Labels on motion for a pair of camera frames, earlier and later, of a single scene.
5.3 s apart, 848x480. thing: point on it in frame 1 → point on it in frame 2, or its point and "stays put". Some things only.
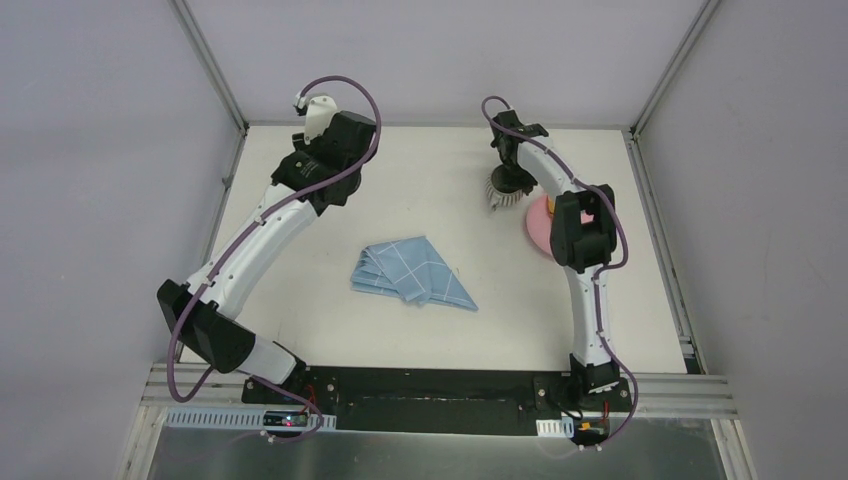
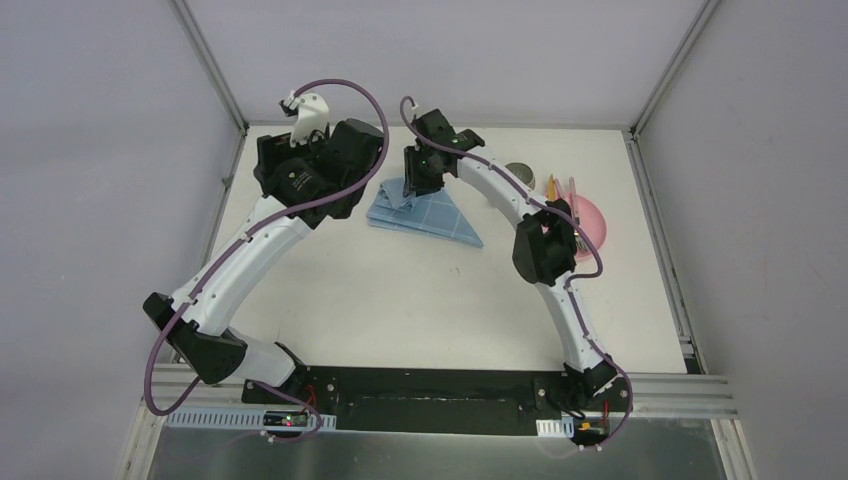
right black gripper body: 529,180 → 424,172
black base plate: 438,401 stays put
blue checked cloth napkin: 409,269 → 434,214
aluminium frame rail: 178,385 stays put
